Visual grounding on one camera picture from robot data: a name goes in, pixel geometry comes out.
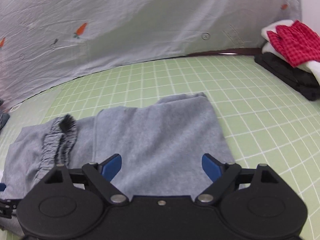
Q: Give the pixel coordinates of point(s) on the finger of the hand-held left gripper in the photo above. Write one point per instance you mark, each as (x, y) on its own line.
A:
(7, 207)

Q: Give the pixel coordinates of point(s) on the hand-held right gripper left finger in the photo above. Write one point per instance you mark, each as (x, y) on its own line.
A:
(112, 166)

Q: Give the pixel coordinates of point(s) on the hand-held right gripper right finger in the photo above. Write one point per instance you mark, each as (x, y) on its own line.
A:
(211, 166)

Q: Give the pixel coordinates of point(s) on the grey pants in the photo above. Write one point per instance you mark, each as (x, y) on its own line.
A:
(150, 135)

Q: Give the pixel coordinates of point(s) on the black folded clothes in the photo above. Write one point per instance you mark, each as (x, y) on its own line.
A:
(287, 75)

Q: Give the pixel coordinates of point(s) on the green grid mat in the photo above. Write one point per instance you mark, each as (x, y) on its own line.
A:
(250, 130)

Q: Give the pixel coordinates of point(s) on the dark teal cloth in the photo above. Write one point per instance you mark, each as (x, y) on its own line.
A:
(3, 120)

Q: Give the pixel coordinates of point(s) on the white cloth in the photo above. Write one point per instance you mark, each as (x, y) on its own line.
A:
(316, 70)

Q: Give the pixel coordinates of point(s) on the grey printed sheet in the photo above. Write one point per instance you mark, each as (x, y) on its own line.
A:
(125, 17)

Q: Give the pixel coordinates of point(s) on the red checked cloth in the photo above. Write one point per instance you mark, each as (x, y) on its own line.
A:
(295, 42)

